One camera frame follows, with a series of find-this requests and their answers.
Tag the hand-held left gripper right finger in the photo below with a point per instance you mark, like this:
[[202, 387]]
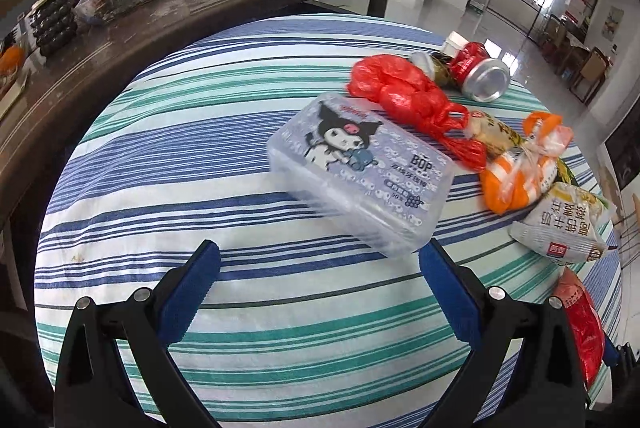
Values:
[[450, 293]]

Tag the yellow sauce packet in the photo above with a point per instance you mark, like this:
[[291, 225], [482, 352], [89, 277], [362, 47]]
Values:
[[492, 128]]

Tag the wooden dining chair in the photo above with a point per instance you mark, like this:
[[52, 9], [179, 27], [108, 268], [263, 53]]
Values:
[[592, 73]]

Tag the blue green striped tablecloth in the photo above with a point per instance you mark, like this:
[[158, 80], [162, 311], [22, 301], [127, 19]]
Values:
[[200, 158]]

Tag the red drink can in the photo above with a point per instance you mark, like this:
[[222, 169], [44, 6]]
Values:
[[475, 68]]

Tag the black television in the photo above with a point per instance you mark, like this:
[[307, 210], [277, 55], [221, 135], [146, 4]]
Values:
[[625, 153]]

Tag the red snack packet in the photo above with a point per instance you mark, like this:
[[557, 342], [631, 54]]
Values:
[[585, 333]]

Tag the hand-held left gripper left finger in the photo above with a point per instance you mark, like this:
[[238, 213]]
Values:
[[192, 293]]

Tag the small white box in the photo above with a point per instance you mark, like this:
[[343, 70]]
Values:
[[454, 42]]

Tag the gold foil packet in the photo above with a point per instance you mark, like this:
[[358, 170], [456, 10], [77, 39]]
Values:
[[437, 70]]

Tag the white snack packet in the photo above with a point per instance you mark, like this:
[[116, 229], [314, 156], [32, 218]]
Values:
[[560, 223]]

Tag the clear cartoon-print plastic box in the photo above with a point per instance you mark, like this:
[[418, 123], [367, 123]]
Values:
[[350, 168]]

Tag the red plastic bag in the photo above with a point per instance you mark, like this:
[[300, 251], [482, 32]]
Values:
[[400, 93]]

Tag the orange and white plastic bag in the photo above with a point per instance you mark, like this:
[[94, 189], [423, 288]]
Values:
[[515, 178]]

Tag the wall poster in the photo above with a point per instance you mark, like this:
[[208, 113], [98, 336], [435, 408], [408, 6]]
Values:
[[614, 22]]

